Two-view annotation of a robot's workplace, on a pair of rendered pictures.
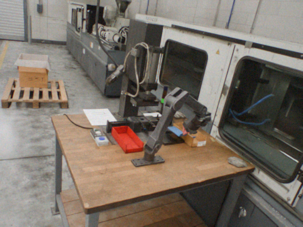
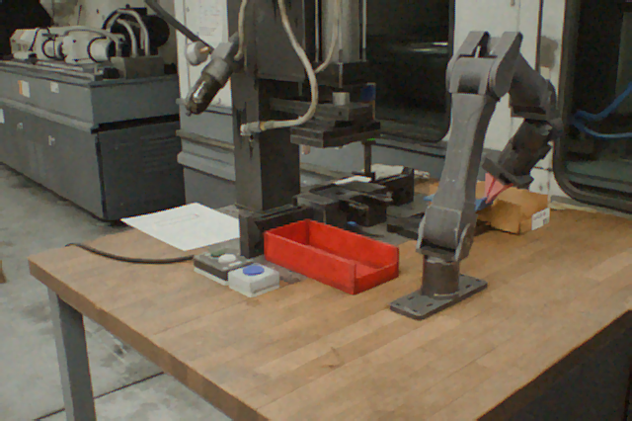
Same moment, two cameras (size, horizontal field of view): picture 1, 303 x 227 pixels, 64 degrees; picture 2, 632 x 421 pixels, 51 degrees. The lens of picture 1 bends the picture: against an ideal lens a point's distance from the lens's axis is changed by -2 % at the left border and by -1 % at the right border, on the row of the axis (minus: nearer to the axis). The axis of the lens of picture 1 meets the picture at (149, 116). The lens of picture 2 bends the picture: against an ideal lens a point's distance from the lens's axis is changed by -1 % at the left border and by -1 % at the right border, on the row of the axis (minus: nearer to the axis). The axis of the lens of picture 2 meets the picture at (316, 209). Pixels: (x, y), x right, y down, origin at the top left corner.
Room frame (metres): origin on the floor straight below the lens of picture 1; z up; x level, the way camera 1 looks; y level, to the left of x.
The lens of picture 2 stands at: (0.22, 0.37, 1.39)
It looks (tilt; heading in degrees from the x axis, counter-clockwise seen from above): 17 degrees down; 349
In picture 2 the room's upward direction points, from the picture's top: 1 degrees counter-clockwise
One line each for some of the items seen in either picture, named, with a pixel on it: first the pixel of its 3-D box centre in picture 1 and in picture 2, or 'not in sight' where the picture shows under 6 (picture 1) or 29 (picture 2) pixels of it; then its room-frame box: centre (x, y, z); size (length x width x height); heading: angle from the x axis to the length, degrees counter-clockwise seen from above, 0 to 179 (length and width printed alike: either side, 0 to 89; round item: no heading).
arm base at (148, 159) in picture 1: (149, 156); (440, 276); (1.24, -0.04, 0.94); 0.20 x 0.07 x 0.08; 122
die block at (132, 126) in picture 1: (142, 124); (341, 210); (1.66, 0.04, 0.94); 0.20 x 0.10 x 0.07; 122
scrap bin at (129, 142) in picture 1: (126, 138); (329, 253); (1.42, 0.12, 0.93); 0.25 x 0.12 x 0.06; 32
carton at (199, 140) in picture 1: (188, 134); (487, 205); (1.65, -0.31, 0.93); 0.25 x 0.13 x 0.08; 32
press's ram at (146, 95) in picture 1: (142, 84); (313, 82); (1.71, 0.09, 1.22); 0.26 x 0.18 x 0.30; 32
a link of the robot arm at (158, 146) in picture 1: (151, 145); (443, 238); (1.25, -0.04, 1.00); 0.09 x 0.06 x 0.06; 39
